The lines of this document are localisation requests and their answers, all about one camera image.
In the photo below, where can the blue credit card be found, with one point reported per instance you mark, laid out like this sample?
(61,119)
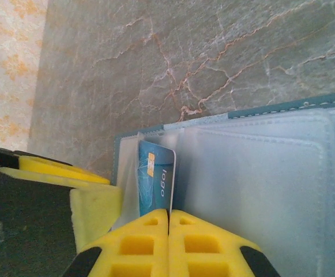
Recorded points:
(155,184)

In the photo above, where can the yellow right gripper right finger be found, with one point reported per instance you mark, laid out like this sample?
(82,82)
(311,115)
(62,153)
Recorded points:
(227,254)

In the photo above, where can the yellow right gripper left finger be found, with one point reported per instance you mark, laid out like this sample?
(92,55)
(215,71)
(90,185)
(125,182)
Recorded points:
(112,251)

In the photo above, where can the teal leather card holder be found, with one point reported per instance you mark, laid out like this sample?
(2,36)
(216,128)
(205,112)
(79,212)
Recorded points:
(271,187)

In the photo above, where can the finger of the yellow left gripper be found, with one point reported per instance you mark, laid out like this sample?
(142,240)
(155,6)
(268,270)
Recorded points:
(95,207)
(54,168)

